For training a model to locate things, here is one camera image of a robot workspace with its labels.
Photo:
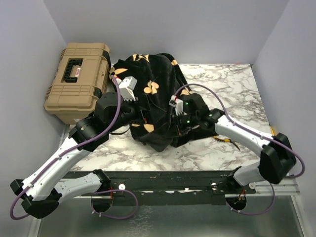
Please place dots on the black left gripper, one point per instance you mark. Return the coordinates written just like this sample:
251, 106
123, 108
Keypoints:
139, 109

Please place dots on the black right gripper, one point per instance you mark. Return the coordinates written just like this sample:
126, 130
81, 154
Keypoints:
176, 119

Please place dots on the black yellow flower pillowcase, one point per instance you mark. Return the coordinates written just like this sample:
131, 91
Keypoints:
158, 78

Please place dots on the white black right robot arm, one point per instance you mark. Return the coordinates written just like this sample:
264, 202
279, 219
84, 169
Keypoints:
275, 159

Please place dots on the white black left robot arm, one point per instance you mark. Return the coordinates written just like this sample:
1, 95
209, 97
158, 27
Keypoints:
41, 193

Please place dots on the tan plastic tool case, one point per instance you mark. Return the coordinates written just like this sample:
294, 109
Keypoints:
81, 79

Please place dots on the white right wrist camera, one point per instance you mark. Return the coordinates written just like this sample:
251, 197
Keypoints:
177, 104

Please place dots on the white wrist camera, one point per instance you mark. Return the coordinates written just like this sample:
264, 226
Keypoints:
177, 104
126, 87

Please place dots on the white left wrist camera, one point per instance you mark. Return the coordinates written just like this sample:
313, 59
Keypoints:
126, 87

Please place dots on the yellow handled pliers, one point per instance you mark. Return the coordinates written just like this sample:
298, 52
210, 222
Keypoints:
226, 140

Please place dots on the black mounting rail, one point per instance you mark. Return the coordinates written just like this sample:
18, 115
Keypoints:
174, 187

